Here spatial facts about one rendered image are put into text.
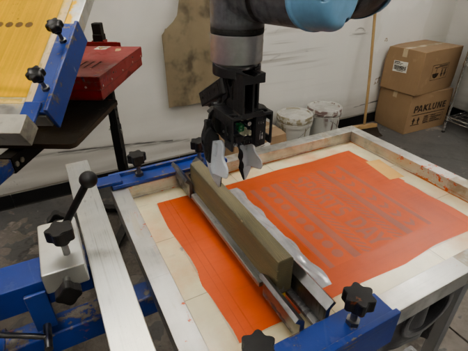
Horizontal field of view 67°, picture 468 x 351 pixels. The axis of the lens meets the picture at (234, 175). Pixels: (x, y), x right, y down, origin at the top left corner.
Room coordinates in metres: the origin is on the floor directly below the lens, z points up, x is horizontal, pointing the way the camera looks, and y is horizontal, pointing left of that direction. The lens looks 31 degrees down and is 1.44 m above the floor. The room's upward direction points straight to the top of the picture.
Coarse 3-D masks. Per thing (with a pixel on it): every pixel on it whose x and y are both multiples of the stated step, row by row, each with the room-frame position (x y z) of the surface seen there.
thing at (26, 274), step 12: (84, 252) 0.43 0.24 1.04; (24, 264) 0.40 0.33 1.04; (36, 264) 0.40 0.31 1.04; (0, 276) 0.37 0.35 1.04; (12, 276) 0.37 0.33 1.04; (24, 276) 0.37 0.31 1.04; (36, 276) 0.37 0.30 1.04; (0, 288) 0.35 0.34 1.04; (12, 288) 0.35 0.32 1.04; (24, 288) 0.36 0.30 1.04; (36, 288) 0.36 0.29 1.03; (84, 288) 0.39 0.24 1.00; (0, 300) 0.34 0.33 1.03; (12, 300) 0.35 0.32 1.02; (0, 312) 0.34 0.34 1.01; (12, 312) 0.34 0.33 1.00; (24, 312) 0.35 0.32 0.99
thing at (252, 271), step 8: (200, 200) 0.64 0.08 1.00; (200, 208) 0.62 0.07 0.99; (208, 216) 0.58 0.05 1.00; (216, 224) 0.56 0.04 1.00; (224, 232) 0.53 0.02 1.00; (224, 240) 0.52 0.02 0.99; (232, 240) 0.51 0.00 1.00; (232, 248) 0.49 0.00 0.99; (240, 256) 0.47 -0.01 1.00; (248, 264) 0.45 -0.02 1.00; (248, 272) 0.43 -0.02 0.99; (256, 272) 0.43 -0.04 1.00; (256, 280) 0.41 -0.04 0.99
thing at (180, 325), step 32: (352, 128) 1.06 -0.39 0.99; (416, 160) 0.84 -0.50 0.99; (128, 192) 0.68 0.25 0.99; (448, 192) 0.73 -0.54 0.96; (128, 224) 0.56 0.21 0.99; (160, 256) 0.47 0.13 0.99; (160, 288) 0.40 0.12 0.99; (416, 288) 0.40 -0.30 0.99; (448, 288) 0.41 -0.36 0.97; (192, 320) 0.34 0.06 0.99
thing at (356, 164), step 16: (320, 160) 0.91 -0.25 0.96; (336, 160) 0.91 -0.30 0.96; (352, 160) 0.91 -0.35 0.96; (256, 176) 0.81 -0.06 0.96; (272, 176) 0.81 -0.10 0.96; (288, 176) 0.81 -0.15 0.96; (368, 176) 0.81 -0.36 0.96; (384, 176) 0.81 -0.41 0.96; (160, 208) 0.67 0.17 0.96; (176, 208) 0.67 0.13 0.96; (192, 208) 0.67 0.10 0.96; (176, 224) 0.61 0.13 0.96; (192, 224) 0.61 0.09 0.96; (208, 224) 0.61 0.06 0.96; (192, 240) 0.55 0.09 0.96; (208, 240) 0.55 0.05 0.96; (192, 256) 0.51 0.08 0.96
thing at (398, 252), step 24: (384, 192) 0.74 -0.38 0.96; (408, 192) 0.74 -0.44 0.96; (432, 216) 0.64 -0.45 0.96; (456, 216) 0.64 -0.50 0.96; (408, 240) 0.55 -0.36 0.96; (432, 240) 0.55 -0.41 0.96; (216, 264) 0.49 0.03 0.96; (240, 264) 0.49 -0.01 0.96; (360, 264) 0.49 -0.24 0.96; (384, 264) 0.49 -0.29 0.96; (216, 288) 0.43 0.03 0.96; (240, 288) 0.43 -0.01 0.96; (336, 288) 0.43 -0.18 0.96; (240, 312) 0.38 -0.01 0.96; (264, 312) 0.38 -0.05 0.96; (240, 336) 0.34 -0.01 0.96
